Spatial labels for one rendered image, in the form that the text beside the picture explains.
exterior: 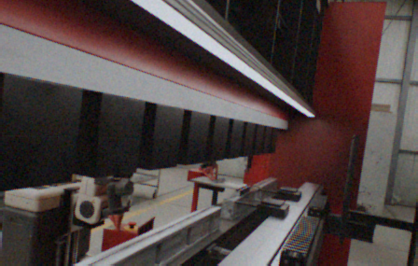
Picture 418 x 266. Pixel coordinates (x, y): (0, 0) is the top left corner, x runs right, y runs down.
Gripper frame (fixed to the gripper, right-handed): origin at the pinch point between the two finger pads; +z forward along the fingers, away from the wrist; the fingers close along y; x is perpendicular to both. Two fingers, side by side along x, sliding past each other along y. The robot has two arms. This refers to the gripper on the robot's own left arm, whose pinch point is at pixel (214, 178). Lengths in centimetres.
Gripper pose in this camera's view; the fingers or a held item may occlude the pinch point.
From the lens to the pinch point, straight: 191.2
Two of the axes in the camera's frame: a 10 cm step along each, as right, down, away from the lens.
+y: 3.4, 0.0, 9.4
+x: -8.7, 3.9, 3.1
